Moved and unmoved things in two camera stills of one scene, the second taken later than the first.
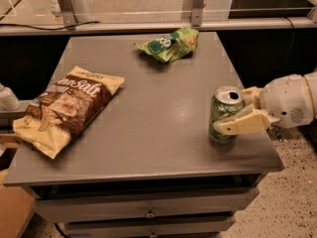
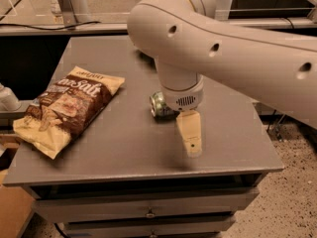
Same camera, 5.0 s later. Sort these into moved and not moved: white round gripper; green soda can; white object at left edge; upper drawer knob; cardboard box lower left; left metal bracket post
Moved: white round gripper; green soda can
Not moved: left metal bracket post; upper drawer knob; cardboard box lower left; white object at left edge
